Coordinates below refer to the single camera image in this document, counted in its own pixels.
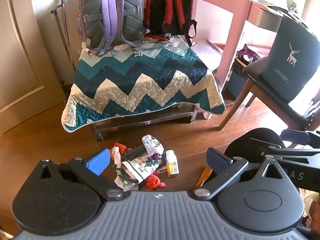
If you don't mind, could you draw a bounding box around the silver white wrapper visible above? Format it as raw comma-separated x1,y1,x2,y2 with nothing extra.
142,134,165,157

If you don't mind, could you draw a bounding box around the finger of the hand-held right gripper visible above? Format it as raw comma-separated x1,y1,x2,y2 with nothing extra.
279,129,320,147
259,145,320,157

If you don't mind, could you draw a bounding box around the thin metal pole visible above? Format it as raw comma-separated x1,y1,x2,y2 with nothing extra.
51,0,75,70

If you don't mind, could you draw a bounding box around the black round stool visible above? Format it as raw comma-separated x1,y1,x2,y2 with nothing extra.
192,127,287,193

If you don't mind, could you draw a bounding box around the low metal table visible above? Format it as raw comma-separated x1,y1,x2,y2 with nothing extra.
89,104,200,142

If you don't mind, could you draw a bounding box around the blue bin black liner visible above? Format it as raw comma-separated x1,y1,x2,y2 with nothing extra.
226,56,250,99

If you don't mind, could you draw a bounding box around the black plastic wrapper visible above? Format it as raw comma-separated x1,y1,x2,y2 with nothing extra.
122,145,145,159

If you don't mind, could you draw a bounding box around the wooden chair black seat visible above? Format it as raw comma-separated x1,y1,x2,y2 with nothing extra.
219,56,320,148

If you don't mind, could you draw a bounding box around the red black backpack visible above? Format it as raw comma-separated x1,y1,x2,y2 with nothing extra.
143,0,198,47

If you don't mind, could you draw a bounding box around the purple grey backpack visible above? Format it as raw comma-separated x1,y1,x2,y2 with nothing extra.
77,0,147,55

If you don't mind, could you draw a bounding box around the white twisted paper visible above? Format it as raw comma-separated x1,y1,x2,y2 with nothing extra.
112,147,122,168

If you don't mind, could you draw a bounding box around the small white bottle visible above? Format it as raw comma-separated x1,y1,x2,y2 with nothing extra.
165,150,180,177

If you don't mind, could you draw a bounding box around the white green printed bag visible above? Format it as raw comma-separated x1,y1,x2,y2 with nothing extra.
114,156,160,190

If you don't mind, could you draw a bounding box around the purple shiny bag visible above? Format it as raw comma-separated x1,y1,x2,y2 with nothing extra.
236,44,262,62

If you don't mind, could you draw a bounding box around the teal waste bin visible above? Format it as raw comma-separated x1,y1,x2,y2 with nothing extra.
262,14,320,103

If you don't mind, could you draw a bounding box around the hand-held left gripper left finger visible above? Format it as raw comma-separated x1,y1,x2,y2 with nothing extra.
32,148,125,201

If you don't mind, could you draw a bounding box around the zigzag quilted blanket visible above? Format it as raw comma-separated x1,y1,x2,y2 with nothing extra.
61,34,226,133

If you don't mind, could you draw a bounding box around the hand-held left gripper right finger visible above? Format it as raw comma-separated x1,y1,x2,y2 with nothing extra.
191,147,288,200

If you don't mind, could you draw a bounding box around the pink desk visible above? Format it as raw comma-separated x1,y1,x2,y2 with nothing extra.
190,0,304,85

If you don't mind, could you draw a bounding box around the cream panelled door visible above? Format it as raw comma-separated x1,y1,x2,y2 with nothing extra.
0,0,68,135

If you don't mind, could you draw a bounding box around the orange plastic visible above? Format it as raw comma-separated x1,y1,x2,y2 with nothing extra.
146,174,166,188

